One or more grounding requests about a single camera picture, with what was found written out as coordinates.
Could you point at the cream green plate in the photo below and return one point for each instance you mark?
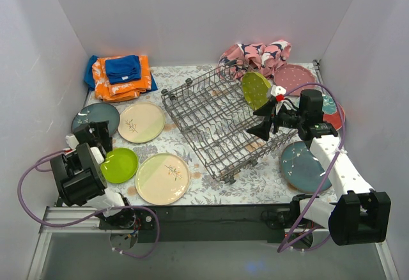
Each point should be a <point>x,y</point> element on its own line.
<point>141,122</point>
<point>162,179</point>

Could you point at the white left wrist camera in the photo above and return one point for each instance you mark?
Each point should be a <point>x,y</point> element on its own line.
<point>71,141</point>

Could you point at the orange white patterned cloth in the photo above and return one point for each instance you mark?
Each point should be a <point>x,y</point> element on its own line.
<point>108,92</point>

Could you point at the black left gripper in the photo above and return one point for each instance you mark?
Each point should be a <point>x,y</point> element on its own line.
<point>96,133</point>

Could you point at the cream green plate upper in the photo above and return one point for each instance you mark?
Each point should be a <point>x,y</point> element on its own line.
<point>141,122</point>

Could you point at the green polka dot plate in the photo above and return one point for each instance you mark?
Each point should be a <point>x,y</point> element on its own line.
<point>255,88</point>

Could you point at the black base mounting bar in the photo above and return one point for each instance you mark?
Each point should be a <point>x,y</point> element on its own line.
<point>211,223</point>

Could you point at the dark blue floral plate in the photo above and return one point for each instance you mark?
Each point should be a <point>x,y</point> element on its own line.
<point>300,168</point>
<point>96,113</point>

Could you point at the pink navy patterned cloth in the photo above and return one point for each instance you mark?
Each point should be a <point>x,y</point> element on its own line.
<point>266,59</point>

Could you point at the floral patterned table mat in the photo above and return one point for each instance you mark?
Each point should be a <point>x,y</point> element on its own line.
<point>262,183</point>

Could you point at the cream green plate lower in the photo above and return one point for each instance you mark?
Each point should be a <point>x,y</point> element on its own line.
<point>162,179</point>

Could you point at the blue folded towel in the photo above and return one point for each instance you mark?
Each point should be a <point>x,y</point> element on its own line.
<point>122,70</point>

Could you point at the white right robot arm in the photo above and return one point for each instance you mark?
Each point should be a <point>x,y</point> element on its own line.
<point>361,214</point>

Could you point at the plain lime green plate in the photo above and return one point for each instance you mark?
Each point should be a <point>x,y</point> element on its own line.
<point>120,165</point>

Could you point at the pink polka dot plate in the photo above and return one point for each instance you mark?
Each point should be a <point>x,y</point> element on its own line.
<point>291,76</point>

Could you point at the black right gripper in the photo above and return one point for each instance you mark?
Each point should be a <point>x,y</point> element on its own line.
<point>273,119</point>

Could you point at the grey wire dish rack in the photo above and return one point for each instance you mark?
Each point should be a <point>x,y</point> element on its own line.
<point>211,113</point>

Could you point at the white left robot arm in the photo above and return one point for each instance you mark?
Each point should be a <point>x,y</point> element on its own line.
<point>80,181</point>

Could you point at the red teal floral plate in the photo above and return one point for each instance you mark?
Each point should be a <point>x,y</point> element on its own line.
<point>331,113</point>

